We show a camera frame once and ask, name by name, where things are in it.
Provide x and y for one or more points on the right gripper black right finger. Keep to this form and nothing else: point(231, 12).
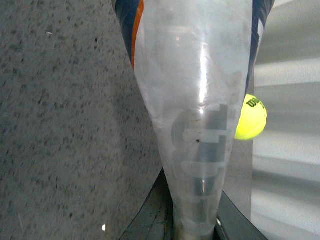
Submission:
point(231, 224)

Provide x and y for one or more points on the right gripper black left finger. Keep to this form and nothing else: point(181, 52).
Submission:
point(155, 219)

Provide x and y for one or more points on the Wilson tennis ball can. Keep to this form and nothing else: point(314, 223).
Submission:
point(193, 60)

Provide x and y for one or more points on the Wilson 3 tennis ball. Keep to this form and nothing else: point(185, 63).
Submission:
point(253, 119)

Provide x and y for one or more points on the white pleated curtain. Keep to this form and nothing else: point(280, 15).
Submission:
point(286, 156)

